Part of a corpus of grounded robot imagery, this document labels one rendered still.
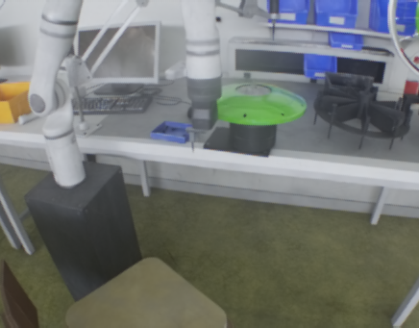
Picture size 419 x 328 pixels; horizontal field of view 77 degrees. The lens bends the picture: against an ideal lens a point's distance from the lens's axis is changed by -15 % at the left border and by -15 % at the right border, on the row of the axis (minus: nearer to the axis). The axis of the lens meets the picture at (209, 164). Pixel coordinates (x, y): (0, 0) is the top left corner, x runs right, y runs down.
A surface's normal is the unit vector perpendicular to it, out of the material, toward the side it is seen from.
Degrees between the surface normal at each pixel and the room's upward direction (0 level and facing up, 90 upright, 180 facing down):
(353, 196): 90
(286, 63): 90
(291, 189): 90
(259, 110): 23
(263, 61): 90
